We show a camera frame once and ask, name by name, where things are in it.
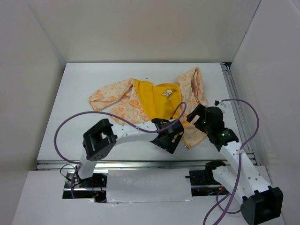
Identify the yellow and patterned jacket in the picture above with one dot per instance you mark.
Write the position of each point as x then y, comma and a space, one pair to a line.
140, 101

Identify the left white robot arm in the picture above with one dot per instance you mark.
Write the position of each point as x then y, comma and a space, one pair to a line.
99, 140

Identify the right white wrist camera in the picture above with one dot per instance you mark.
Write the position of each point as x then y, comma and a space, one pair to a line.
219, 103

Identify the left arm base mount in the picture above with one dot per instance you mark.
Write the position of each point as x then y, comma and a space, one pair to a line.
93, 188

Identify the aluminium frame rail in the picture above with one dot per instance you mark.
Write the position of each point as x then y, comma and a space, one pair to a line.
238, 110
55, 165

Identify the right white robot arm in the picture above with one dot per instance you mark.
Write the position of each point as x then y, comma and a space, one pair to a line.
259, 201

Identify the aluminium frame rail front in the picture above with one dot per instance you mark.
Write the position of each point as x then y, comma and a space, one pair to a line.
55, 165

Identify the white cover sheet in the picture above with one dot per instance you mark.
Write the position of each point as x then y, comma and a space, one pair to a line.
148, 186

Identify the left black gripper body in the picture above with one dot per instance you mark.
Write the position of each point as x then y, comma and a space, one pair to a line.
170, 137

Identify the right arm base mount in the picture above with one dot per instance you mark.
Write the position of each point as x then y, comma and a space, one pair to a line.
203, 185

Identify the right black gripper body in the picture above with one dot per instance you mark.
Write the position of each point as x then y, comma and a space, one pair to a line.
206, 125

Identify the aluminium frame rail right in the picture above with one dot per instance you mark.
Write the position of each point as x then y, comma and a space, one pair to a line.
238, 110

